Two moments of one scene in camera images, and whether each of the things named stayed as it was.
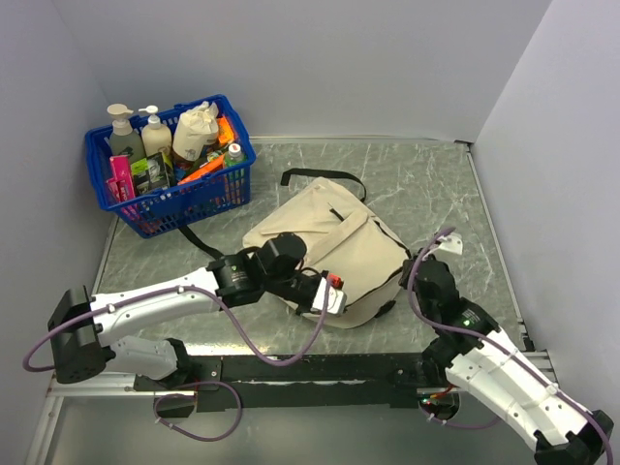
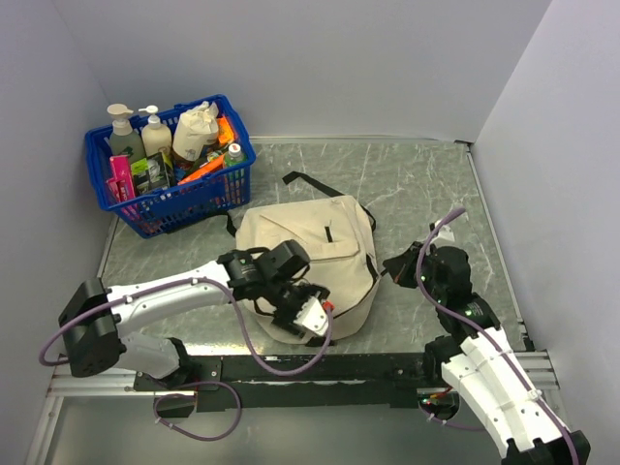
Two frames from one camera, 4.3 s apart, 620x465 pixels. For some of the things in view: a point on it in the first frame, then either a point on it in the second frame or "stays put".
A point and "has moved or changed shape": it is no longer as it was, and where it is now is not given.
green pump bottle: [123, 136] stays put
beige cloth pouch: [196, 129] stays put
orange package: [225, 137] stays put
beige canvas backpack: [344, 237] has moved or changed shape
